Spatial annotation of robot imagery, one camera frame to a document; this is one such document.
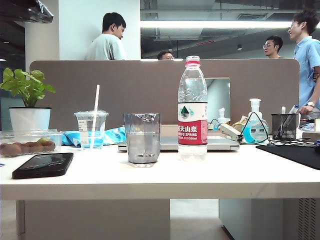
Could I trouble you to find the clear red-label water bottle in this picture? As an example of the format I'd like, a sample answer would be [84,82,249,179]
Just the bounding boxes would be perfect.
[177,55,209,162]

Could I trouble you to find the clear faceted glass mug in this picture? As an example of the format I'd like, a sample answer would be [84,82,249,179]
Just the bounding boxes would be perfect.
[123,112,161,168]

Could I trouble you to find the blue hand sanitizer pump bottle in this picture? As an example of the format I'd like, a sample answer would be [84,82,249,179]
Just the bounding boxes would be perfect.
[241,98,270,145]

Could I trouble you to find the silver Dell laptop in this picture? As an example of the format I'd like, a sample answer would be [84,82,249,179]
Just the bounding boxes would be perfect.
[117,136,240,153]

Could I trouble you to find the brown desk partition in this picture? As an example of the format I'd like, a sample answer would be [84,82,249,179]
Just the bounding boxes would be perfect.
[29,58,301,132]

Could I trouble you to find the rectangular desk mirror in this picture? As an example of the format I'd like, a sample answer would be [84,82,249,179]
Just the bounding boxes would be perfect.
[204,77,231,125]

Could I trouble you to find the seated man with glasses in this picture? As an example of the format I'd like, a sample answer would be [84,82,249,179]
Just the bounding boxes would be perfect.
[156,49,176,61]

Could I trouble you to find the white drinking straw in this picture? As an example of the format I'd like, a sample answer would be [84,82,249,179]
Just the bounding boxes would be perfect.
[89,84,101,150]

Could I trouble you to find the beige rectangular desk device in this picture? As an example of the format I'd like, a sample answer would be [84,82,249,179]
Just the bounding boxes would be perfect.
[219,123,245,143]

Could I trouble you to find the clear plastic takeaway cup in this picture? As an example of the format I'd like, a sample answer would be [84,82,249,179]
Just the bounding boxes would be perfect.
[73,110,110,151]

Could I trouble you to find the gold foil package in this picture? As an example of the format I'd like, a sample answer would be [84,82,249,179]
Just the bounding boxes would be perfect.
[231,115,251,128]

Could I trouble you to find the blue plastic snack bag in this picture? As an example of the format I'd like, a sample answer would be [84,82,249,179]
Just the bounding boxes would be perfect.
[61,126,127,147]

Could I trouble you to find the man in grey T-shirt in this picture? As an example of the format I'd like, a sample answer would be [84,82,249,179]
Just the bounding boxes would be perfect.
[83,11,128,61]

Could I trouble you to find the white ceiling light strip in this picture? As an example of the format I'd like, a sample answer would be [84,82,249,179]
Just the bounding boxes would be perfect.
[139,20,295,29]

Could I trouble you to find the brown kiwi fruit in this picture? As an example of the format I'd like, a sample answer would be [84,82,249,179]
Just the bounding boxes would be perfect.
[21,141,38,154]
[0,142,23,158]
[36,140,56,153]

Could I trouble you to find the beige desk support panel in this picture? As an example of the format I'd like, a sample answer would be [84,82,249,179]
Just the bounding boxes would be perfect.
[16,199,171,236]

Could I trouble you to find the black mesh pen holder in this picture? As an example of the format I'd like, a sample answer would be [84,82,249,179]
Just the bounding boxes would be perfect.
[271,113,300,141]

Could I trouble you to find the black smartphone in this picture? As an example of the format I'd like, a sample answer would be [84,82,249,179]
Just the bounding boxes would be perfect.
[11,152,75,180]

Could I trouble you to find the white plant pot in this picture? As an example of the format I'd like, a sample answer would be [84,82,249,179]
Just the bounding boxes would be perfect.
[8,106,52,132]

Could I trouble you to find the dark-haired man with round glasses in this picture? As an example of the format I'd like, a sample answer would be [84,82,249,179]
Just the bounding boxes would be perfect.
[262,35,285,60]

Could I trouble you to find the clear plastic food container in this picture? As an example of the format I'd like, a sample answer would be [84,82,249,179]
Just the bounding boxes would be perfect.
[0,128,65,158]

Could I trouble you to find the green leafy plant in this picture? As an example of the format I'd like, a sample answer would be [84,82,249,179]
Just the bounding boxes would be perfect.
[0,67,56,109]

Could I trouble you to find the black mouse pad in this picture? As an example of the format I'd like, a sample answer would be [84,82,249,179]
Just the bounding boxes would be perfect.
[255,144,320,171]

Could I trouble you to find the white under-desk cabinet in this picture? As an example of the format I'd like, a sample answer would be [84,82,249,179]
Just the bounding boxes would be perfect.
[218,198,320,240]

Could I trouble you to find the brown rectangular case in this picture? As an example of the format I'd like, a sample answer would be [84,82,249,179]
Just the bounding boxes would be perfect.
[301,131,320,143]

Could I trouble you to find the man in blue shirt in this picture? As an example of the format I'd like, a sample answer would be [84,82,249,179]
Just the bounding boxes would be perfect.
[287,9,320,121]

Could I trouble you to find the black plastic wrapped fixture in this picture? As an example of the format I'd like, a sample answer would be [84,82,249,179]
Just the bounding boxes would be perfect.
[0,0,55,25]

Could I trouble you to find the thin black cable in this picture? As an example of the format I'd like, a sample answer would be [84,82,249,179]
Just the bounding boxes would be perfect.
[238,111,271,145]

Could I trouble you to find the black mouse cable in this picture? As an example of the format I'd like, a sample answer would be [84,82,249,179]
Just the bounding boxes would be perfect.
[257,138,320,148]

